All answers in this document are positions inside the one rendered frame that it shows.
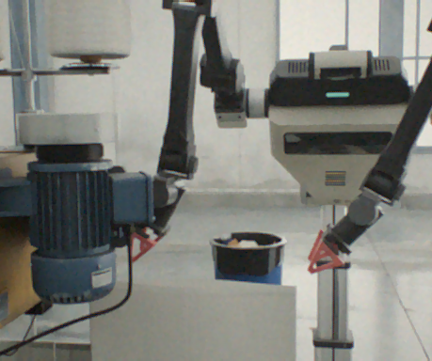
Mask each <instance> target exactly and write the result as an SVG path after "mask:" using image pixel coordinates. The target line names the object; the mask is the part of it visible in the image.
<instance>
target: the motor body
mask: <svg viewBox="0 0 432 361"><path fill-rule="evenodd" d="M113 167H114V163H113V160H108V159H81V160H77V161H65V160H36V161H31V162H28V164H27V169H28V171H29V172H27V180H28V181H30V185H31V203H32V216H28V225H29V242H30V245H31V246H34V247H37V250H35V251H32V253H31V255H30V258H31V263H28V266H29V267H31V269H32V277H31V282H32V288H33V291H34V292H35V293H36V295H38V297H39V298H40V299H41V300H43V301H44V302H47V303H49V304H60V305H74V304H81V303H90V302H94V301H96V300H99V299H101V298H104V297H105V296H107V295H108V293H110V292H111V291H112V290H113V288H114V286H115V285H116V282H117V256H118V254H117V249H116V247H114V246H113V245H109V244H110V232H109V182H108V172H107V169H108V168H113ZM34 182H35V187H36V205H37V215H36V214H34V213H33V185H32V184H33V183H34Z"/></svg>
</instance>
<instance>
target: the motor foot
mask: <svg viewBox="0 0 432 361"><path fill-rule="evenodd" d="M32 185H33V213H34V214H36V215H37V205H36V187H35V182H34V183H33V184H32ZM4 216H32V203H31V185H30V180H27V178H12V170H11V168H0V218H1V217H4Z"/></svg>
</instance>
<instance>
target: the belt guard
mask: <svg viewBox="0 0 432 361"><path fill-rule="evenodd" d="M15 133H16V134H17V143H19V144H36V145H53V144H87V143H104V142H120V114H119V113H117V112H96V113H31V114H17V115H16V128H15Z"/></svg>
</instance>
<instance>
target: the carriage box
mask: <svg viewBox="0 0 432 361"><path fill-rule="evenodd" d="M36 160H40V159H38V158H36V151H35V150H0V168H11V170H12V178H27V172H29V171H28V169H27V164H28V162H31V161H36ZM35 250H37V247H34V246H31V245H30V242H29V225H28V216H4V217H1V218H0V295H1V294H3V293H4V292H5V291H8V312H9V315H8V316H7V317H5V318H4V319H3V320H1V321H0V329H1V328H3V327H5V326H6V325H7V324H8V323H9V322H12V321H13V320H15V319H16V318H18V317H19V316H21V315H22V314H23V313H25V312H26V311H27V310H28V309H29V308H31V307H33V306H34V305H35V304H38V303H39V302H40V301H41V299H40V298H39V297H38V295H36V293H35V292H34V291H33V288H32V282H31V277H32V269H31V267H29V266H28V263H31V258H30V255H31V253H32V251H35Z"/></svg>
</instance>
